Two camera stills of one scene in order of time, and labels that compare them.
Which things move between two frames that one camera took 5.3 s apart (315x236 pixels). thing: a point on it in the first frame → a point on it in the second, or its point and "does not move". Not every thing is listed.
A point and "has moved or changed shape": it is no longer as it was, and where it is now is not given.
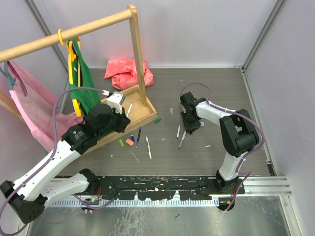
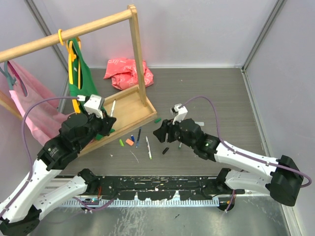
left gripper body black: x=116 y=120 → x=98 y=126
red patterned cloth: x=122 y=72 does not move
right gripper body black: x=190 y=122 → x=173 y=131
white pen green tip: x=148 y=148 does not move
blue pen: x=139 y=133 does not move
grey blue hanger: x=11 y=80 does not move
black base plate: x=163 y=188 does not move
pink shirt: x=36 y=100 does not move
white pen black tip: x=128 y=111 has moved or changed shape
